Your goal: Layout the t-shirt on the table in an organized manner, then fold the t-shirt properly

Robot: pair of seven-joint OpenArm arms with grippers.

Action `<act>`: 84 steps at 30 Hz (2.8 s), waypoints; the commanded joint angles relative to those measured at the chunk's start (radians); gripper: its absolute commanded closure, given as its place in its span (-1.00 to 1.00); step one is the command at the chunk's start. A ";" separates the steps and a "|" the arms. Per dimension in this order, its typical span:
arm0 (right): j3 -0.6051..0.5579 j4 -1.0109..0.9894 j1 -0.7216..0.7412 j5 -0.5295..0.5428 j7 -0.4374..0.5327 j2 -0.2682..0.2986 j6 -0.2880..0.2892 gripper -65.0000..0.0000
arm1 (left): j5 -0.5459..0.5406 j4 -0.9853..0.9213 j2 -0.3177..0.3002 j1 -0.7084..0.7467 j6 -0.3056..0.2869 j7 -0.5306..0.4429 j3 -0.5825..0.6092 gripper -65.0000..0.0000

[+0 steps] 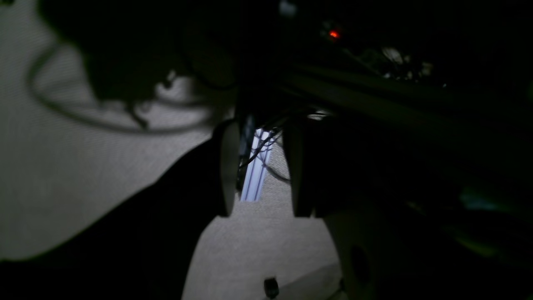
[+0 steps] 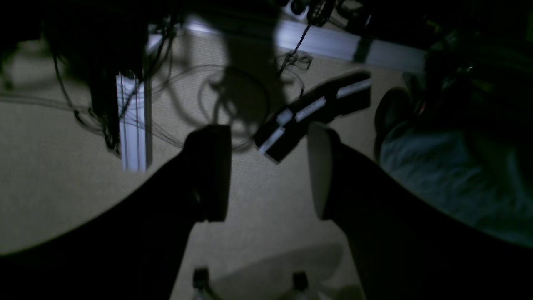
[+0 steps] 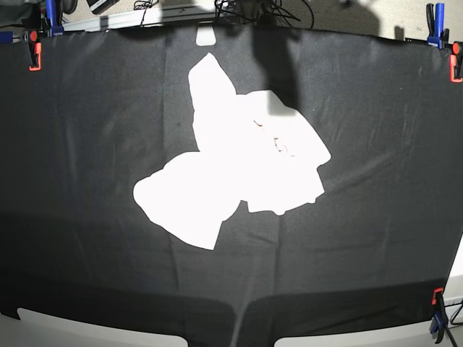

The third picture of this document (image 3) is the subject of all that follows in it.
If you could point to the black box device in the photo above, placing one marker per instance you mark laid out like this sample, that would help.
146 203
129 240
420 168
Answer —
100 6

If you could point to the black table cloth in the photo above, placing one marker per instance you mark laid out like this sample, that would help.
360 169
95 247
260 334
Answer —
108 109

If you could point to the red clamp top right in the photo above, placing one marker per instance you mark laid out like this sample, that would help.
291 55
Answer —
456 62

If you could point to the blue clamp top right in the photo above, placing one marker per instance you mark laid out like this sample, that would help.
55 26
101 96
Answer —
438 35

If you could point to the red clamp top left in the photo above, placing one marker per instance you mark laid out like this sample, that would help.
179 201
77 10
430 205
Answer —
34 46

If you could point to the white printed t-shirt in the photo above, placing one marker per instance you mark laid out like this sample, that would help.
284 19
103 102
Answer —
250 148

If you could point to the blue clamp top left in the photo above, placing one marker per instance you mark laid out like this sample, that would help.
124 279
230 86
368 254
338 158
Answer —
54 14

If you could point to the red blue clamp bottom right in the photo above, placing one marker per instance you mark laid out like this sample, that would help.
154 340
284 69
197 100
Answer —
440 320

